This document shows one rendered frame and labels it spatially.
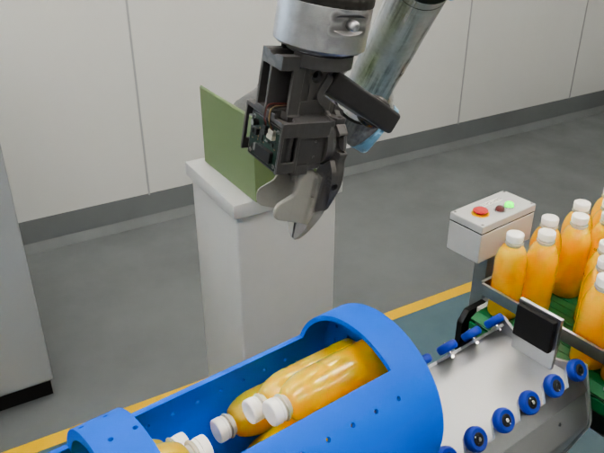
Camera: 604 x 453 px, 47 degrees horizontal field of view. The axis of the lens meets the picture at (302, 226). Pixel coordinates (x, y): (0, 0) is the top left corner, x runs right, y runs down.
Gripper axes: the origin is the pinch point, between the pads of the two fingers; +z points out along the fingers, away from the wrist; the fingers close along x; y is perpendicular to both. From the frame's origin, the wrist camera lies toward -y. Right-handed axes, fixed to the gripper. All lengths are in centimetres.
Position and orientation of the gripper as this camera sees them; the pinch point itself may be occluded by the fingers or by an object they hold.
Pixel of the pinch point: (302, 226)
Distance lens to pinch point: 76.4
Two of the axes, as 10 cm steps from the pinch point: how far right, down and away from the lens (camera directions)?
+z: -1.6, 8.7, 4.6
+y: -8.2, 1.3, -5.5
